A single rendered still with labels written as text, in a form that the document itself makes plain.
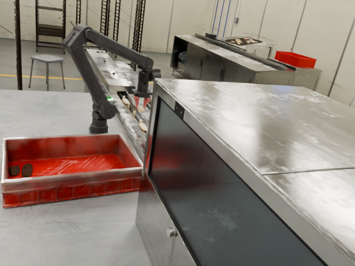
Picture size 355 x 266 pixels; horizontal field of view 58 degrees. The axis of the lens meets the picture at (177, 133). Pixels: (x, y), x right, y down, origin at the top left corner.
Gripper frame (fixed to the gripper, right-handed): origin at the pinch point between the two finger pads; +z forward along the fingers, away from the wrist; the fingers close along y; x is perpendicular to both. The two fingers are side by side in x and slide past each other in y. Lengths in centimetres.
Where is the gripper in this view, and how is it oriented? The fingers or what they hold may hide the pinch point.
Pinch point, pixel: (140, 106)
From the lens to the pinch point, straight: 177.7
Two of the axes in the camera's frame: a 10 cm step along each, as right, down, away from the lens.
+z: -1.5, 9.1, 3.9
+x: 3.6, 4.1, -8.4
